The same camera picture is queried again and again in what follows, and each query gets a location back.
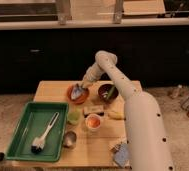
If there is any grey towel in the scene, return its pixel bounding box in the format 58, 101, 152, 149
71, 84, 85, 100

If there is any red bowl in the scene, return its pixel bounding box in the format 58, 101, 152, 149
67, 84, 89, 105

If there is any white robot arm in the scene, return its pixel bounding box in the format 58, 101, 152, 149
82, 50, 175, 171

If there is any dark brown bowl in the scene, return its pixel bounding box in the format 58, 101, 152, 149
98, 84, 119, 103

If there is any wooden block with knife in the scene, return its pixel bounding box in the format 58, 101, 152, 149
83, 105, 104, 117

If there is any green cup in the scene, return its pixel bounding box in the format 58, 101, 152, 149
67, 110, 81, 125

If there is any white cup orange inside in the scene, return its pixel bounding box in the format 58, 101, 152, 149
85, 114, 102, 132

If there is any yellow banana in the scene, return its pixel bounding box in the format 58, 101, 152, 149
108, 111, 125, 120

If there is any small wooden table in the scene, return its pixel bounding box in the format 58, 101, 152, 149
10, 81, 126, 168

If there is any small metal cup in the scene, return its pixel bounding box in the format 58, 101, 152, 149
63, 131, 77, 148

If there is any green plastic tray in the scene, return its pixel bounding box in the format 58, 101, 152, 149
6, 102, 69, 162

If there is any black cabinet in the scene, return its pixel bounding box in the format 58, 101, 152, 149
0, 26, 189, 94

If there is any blue sponge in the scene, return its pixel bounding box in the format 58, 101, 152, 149
113, 143, 129, 168

